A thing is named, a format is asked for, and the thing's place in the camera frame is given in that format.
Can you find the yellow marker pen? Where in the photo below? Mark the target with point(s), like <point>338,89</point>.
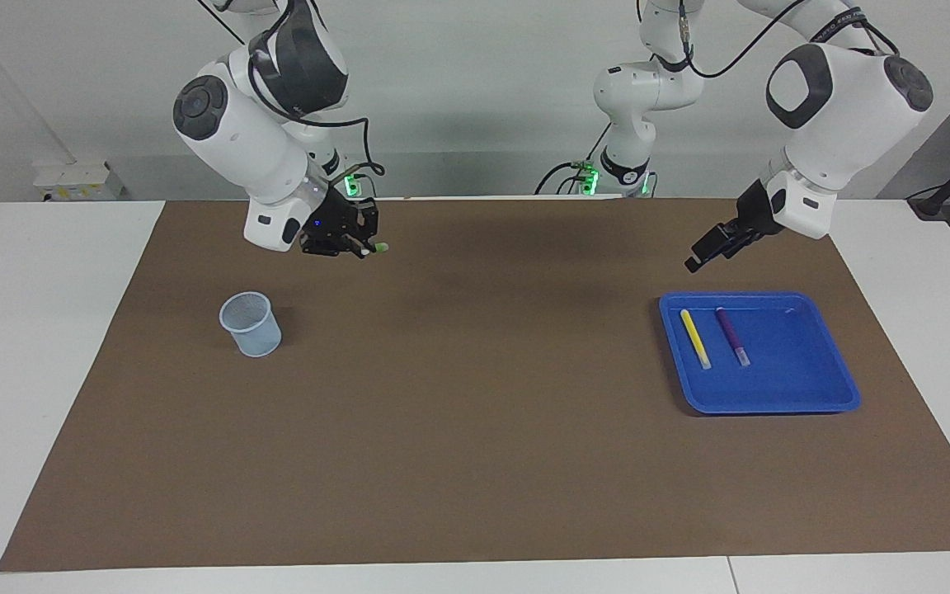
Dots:
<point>696,340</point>

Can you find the pale blue mesh pen cup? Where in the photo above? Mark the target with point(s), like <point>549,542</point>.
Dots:
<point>254,338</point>

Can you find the blue plastic tray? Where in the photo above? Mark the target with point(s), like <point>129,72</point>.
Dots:
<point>797,371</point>

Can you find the green marker pen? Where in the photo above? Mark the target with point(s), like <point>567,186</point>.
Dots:
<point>378,247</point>

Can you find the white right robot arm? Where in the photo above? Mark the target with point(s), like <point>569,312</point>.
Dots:
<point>244,140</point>

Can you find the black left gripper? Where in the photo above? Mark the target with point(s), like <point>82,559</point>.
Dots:
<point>758,210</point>

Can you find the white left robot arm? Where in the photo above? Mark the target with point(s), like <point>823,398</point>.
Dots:
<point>846,107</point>

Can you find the white power strip box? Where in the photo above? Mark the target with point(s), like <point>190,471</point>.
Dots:
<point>71,177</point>

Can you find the brown table mat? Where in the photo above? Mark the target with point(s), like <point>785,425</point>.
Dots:
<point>475,462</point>

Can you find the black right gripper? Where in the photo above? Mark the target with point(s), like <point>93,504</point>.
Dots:
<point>331,224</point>

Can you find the purple marker pen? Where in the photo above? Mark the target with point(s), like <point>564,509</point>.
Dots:
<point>731,334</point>

